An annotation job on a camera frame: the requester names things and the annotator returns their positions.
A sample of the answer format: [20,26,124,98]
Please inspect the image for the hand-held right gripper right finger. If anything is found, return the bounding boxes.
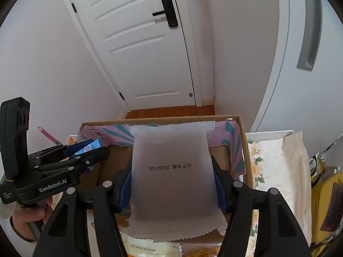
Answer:
[210,155,313,257]

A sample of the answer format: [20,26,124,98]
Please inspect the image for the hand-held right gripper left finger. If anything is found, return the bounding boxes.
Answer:
[32,157,133,257]

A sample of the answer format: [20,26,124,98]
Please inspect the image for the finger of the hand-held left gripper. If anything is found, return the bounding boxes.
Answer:
[36,140,93,164]
[27,147,110,189]

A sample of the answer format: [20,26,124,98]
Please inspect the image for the blue snack packet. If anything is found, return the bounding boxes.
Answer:
[80,139,105,153]

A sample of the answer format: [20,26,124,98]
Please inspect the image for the cardboard box with pink print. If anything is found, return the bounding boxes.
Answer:
[78,115,255,249]

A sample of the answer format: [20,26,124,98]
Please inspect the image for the white snack packet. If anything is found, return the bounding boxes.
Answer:
[128,120,228,240]

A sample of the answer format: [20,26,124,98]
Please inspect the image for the person's left forearm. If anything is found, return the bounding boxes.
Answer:
[0,218,38,257]

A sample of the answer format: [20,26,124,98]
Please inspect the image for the person's left hand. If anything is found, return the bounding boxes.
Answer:
[12,197,53,242]

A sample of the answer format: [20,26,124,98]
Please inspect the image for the pink pen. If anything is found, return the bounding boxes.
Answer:
[38,126,62,145]

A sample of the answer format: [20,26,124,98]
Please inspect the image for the clear packet of yellow chips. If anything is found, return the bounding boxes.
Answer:
[184,247,223,257]

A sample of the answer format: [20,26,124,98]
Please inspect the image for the pale yellow snack packet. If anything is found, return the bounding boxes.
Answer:
[125,242,183,257]

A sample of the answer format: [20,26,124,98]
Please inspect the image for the white panelled door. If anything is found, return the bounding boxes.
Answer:
[57,0,203,112]

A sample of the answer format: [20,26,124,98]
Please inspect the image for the dark red glossy object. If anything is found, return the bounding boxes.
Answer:
[320,182,343,232]

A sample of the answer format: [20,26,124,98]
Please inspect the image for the yellow cloth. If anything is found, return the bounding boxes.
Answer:
[310,175,343,257]

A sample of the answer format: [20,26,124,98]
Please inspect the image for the black door handle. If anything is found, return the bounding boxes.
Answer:
[152,0,179,28]

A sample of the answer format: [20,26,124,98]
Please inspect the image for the grey frame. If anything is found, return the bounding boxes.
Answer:
[296,0,322,72]

